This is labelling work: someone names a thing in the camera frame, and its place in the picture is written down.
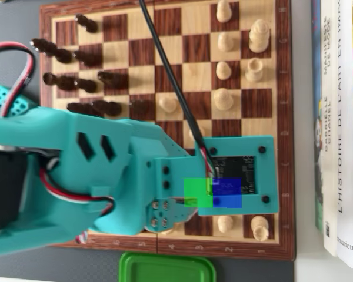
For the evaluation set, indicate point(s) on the light wooden chess king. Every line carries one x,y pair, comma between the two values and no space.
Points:
259,36

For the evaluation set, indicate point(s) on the turquoise gripper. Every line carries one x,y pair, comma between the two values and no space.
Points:
143,176

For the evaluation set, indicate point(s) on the light wooden chess pawn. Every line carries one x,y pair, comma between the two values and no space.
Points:
167,104
225,41
225,224
191,134
223,70
223,11

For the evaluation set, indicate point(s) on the dark brown chess pawn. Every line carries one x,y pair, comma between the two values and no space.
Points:
144,107
89,58
89,26
88,85

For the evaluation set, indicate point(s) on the green plastic container lid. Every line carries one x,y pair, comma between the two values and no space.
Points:
164,270

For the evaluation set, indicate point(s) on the wooden chessboard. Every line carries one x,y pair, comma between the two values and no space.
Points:
197,73

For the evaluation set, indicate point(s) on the turquoise robot arm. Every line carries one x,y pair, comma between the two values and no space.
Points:
61,126

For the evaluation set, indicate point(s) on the light wooden round-headed chess piece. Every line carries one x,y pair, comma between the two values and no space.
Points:
223,100

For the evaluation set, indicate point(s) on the white Gabrielle Chanel book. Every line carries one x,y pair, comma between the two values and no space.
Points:
331,117

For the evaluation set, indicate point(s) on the dark brown chess king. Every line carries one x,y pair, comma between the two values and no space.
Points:
61,55

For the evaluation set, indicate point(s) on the turquoise perforated robot base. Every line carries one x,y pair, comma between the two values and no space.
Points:
25,107

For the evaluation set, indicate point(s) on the dark brown chess knight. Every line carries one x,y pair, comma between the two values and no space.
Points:
114,80

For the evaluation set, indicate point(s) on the turquoise camera mount plate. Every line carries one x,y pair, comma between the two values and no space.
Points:
238,144

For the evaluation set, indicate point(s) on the dark brown chess piece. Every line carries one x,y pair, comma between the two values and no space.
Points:
109,108
81,107

